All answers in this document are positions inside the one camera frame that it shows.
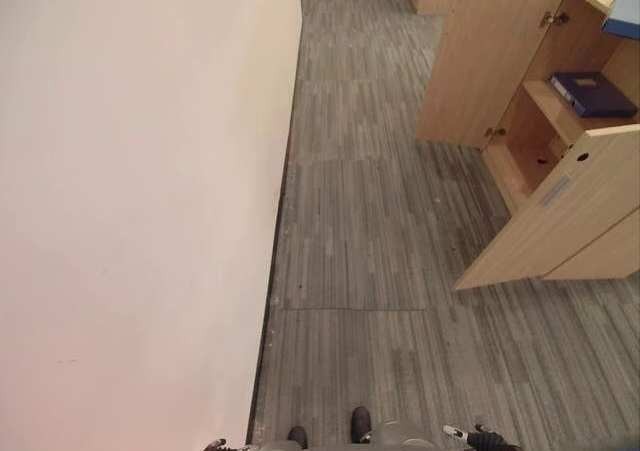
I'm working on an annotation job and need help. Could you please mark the robot right dark foot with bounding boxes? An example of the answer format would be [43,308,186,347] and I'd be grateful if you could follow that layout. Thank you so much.
[350,406,373,445]

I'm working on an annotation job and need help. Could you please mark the wood cabinet door with lock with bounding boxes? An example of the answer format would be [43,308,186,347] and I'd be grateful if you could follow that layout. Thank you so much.
[415,0,567,150]

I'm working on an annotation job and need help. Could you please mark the light blue folder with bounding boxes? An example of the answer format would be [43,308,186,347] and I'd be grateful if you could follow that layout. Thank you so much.
[600,0,640,40]

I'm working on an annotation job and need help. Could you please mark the dark blue folder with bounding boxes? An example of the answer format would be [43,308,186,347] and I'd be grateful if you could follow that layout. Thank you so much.
[549,71,639,119]

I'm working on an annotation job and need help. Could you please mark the dark wall baseboard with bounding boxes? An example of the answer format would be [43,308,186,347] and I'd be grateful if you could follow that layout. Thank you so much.
[244,0,306,445]

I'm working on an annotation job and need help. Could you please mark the wood cabinet shelf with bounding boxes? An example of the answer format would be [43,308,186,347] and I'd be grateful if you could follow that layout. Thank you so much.
[522,79,640,145]

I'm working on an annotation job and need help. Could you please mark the silver door handle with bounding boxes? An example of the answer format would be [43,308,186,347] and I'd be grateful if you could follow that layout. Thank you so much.
[541,174,573,207]

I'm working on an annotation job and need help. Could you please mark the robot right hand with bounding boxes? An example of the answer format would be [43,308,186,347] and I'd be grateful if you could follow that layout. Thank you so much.
[443,423,522,451]

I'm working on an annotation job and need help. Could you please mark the robot silver body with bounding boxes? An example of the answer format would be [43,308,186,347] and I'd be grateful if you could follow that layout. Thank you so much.
[243,420,437,451]

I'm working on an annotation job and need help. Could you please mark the light wood office cabinet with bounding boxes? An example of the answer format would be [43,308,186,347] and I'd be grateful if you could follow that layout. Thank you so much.
[482,0,640,281]

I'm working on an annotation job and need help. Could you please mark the wood cabinet door with handle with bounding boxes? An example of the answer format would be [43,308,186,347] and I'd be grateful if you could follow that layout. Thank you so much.
[453,124,640,291]

